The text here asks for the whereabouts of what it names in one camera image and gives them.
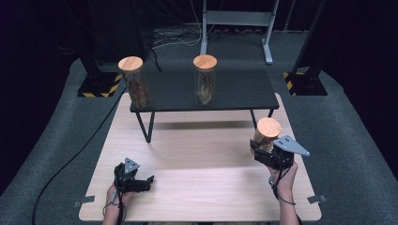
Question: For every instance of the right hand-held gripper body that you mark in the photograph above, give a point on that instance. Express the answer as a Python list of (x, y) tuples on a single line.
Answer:
[(280, 153)]

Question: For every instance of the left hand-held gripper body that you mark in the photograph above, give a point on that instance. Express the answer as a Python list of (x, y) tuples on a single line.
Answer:
[(126, 178)]

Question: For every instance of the glass jar with tan contents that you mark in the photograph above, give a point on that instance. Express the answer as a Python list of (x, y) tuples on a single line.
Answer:
[(268, 127)]

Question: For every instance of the glass jar with pale contents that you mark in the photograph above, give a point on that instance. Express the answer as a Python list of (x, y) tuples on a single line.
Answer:
[(205, 84)]

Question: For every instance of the glass jar with reddish-brown contents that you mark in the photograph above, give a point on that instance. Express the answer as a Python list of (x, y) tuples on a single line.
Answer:
[(137, 89)]

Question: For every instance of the black shelf with metal legs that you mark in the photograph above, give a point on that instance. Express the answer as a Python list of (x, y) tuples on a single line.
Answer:
[(175, 90)]

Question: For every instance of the person's left hand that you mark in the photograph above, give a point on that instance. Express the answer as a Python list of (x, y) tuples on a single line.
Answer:
[(120, 198)]

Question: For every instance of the person's right hand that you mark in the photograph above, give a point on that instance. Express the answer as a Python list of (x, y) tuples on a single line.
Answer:
[(286, 182)]

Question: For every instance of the grey tape strip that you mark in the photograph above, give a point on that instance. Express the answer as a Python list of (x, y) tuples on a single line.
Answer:
[(83, 200), (316, 199)]

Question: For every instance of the black stand with striped base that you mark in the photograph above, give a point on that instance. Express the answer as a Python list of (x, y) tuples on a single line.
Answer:
[(98, 84), (308, 84)]

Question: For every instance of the grey metal stand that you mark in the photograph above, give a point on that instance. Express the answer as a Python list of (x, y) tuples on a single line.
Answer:
[(237, 18)]

